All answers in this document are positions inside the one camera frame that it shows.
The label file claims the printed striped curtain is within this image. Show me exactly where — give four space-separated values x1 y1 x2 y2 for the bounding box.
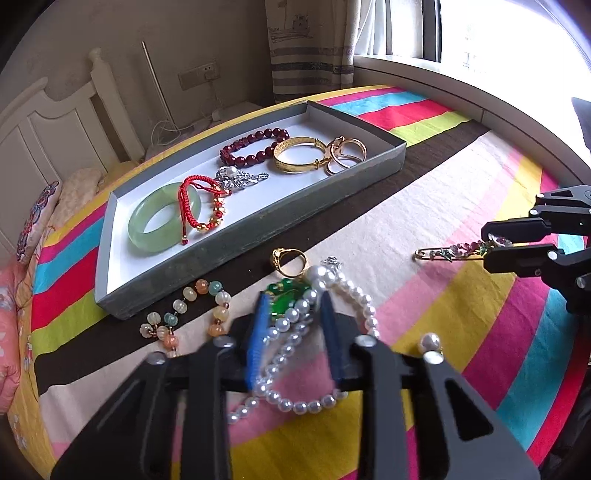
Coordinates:
264 0 393 104

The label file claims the red cord bracelet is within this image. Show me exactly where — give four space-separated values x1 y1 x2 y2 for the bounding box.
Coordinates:
178 175 232 245

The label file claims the window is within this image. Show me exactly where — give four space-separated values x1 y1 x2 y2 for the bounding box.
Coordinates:
374 0 591 107

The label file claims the beige pillow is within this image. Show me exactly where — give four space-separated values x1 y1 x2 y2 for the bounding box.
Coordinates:
58 167 109 222

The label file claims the striped colourful blanket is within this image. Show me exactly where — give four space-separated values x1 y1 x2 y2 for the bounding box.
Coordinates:
0 85 591 480

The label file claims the white pole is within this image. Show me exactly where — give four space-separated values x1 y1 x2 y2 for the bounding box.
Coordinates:
141 41 176 134

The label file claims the green jade bangle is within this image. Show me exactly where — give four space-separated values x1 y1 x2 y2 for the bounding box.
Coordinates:
128 181 204 254

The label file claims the grey cardboard box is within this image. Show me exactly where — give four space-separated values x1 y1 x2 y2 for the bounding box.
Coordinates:
95 99 408 320

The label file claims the dark cloth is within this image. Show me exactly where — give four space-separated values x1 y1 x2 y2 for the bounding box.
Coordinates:
571 96 591 155

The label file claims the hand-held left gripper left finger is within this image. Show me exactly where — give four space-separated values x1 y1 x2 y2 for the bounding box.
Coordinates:
50 291 273 480

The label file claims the pastel bead bracelet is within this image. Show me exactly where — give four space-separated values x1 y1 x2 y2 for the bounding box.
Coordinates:
140 279 232 358

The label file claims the white bed headboard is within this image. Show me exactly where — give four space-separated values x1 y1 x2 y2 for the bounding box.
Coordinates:
0 46 148 259

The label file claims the gold safety pin brooch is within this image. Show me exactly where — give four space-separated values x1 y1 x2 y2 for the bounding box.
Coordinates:
414 235 509 264

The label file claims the dark red bead bracelet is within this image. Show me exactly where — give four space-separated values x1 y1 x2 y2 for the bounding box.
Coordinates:
219 128 291 169

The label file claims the gold bangle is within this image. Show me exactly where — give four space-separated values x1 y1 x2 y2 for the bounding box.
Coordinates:
272 137 332 175

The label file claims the gold ring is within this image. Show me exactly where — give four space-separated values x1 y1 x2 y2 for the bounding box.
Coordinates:
270 248 308 278

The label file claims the white charger cable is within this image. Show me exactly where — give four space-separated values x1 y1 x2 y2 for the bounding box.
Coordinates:
150 80 222 148

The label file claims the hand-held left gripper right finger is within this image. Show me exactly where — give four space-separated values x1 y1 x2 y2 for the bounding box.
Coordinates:
320 291 541 480

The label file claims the white pearl necklace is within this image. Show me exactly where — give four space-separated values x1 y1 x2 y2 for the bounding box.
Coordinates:
226 256 380 423

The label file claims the gold triple ring buckle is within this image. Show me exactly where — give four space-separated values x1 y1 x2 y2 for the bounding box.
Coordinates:
323 135 368 176

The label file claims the pink patterned pillow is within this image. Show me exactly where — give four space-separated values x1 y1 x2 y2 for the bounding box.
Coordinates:
0 265 35 414

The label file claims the green gold pendant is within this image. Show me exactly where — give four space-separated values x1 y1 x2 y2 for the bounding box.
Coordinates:
261 281 310 321

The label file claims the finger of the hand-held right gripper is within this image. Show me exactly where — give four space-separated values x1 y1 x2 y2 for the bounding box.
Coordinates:
484 246 591 315
481 185 591 243

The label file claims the silver pearl brooch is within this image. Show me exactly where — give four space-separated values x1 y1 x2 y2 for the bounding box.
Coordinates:
215 166 271 191

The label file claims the pearl earring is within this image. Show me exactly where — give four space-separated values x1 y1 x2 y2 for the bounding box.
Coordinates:
418 332 445 358

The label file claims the embroidered pillow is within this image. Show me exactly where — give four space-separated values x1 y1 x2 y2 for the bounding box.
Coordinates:
16 180 63 264

